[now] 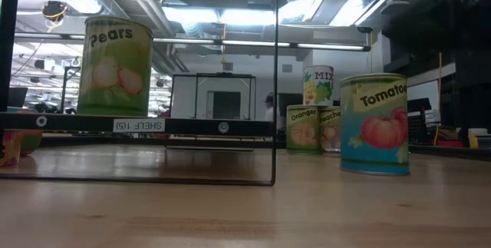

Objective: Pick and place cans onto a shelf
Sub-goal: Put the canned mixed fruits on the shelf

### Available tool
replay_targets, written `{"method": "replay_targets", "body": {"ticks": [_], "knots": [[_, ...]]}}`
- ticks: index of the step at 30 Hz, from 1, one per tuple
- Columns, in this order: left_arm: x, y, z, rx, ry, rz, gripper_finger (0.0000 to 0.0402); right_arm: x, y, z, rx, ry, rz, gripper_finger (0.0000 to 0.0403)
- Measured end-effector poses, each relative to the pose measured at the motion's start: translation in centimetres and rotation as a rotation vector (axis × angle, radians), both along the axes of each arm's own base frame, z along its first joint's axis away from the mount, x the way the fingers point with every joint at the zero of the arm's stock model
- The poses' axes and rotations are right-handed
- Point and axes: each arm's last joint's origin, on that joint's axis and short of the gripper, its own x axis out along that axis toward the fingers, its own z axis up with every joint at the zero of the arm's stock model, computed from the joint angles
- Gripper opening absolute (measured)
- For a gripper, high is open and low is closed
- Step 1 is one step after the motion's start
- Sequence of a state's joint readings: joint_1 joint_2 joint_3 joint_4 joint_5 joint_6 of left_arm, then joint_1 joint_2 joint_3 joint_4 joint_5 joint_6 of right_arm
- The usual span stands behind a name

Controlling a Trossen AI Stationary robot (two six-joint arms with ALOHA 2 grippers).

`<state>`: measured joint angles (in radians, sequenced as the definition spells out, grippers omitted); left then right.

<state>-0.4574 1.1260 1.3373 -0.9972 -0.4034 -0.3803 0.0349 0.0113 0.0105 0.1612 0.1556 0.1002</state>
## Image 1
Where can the green oranges can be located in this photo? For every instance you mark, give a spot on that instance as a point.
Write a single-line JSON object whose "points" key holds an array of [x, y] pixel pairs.
{"points": [[303, 133]]}

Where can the white mixed fruit can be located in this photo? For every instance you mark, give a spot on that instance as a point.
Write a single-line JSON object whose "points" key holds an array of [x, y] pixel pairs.
{"points": [[318, 86]]}

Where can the peaches can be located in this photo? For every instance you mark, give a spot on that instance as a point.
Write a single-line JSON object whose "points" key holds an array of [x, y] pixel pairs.
{"points": [[330, 133]]}

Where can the blue tomatoes can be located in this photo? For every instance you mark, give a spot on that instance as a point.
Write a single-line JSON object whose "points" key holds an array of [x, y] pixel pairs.
{"points": [[374, 125]]}

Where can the grey can top back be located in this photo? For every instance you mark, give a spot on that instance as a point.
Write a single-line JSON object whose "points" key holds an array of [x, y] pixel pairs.
{"points": [[31, 142]]}

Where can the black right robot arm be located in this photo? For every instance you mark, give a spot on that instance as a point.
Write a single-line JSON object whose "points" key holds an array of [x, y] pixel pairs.
{"points": [[468, 6]]}

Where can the black-framed wooden shelf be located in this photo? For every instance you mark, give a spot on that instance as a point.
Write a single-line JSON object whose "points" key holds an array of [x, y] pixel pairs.
{"points": [[192, 126]]}

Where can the person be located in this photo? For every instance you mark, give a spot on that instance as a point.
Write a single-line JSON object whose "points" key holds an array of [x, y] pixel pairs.
{"points": [[269, 111]]}

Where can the black monitor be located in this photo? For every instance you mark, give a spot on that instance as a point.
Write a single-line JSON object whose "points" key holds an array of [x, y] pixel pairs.
{"points": [[17, 98], [289, 99]]}

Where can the long ceiling light bar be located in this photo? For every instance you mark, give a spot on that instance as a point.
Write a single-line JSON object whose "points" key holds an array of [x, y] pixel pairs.
{"points": [[261, 43]]}

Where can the green pears can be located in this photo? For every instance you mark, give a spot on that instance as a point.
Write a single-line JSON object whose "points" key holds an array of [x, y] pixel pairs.
{"points": [[115, 67]]}

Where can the black grid rack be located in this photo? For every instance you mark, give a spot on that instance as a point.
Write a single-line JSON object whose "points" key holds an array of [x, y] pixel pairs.
{"points": [[418, 125]]}

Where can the black metal stand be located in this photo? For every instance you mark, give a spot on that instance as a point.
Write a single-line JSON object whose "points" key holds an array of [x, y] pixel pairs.
{"points": [[65, 86]]}

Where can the red flat box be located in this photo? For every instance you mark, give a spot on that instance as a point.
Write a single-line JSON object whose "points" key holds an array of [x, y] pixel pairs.
{"points": [[450, 143]]}

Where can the white and yellow container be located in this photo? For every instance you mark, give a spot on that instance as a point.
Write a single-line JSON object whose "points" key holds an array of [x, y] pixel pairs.
{"points": [[475, 136]]}

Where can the orange colourful can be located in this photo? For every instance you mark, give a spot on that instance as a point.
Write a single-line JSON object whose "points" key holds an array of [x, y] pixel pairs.
{"points": [[10, 148]]}

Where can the black aluminium rig frame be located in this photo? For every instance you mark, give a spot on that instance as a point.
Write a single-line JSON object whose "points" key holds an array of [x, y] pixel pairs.
{"points": [[7, 29]]}

